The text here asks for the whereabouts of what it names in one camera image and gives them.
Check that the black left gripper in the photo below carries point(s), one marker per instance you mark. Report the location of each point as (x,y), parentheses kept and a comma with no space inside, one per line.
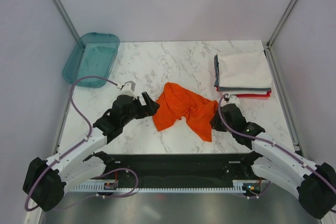
(149,109)

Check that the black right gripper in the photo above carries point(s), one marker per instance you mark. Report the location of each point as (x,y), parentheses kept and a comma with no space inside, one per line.
(214,123)

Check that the orange t shirt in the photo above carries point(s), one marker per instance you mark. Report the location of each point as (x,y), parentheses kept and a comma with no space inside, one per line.
(177,102)

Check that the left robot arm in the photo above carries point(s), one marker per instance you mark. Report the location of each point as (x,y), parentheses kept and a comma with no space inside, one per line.
(48,180)

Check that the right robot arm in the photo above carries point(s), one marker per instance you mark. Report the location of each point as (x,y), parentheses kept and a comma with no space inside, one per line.
(313,185)

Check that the white folded t shirt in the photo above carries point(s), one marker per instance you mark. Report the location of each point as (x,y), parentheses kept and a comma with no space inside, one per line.
(244,70)

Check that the teal plastic bin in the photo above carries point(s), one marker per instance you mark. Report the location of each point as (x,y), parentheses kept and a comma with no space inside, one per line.
(93,55)

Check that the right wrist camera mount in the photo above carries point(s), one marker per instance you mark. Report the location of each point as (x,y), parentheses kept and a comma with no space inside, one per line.
(231,99)

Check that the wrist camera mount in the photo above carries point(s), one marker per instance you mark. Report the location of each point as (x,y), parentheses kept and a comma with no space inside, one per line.
(127,88)
(231,99)

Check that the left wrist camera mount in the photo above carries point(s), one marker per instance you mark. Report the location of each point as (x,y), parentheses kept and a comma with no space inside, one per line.
(127,88)

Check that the right aluminium side rail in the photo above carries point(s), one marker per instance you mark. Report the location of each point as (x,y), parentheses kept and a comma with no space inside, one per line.
(283,99)

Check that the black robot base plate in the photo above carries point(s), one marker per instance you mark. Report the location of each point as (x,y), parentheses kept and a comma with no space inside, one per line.
(176,170)

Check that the right aluminium frame post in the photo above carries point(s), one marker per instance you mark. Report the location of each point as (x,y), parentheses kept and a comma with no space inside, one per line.
(288,10)

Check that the aluminium frame post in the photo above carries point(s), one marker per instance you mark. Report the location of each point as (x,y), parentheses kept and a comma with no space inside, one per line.
(63,13)
(288,10)

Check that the white slotted cable duct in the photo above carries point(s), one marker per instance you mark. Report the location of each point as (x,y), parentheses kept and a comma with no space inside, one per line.
(234,187)

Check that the left aluminium frame post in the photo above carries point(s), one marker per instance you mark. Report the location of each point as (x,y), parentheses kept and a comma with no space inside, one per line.
(63,13)

